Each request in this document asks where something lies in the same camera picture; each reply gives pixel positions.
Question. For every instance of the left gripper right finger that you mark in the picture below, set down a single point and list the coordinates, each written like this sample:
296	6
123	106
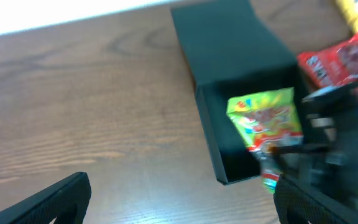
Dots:
299	203

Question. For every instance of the green Haribo gummy bag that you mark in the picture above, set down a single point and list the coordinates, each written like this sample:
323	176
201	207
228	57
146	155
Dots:
266	121

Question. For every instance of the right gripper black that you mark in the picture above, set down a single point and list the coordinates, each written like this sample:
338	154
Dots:
328	160

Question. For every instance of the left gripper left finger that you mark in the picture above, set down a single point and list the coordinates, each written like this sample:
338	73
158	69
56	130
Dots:
63	202

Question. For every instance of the red Hacks candy bag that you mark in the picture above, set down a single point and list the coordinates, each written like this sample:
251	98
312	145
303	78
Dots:
334	66

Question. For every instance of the black cardboard box with lid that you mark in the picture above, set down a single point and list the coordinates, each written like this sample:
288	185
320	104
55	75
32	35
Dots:
231	53

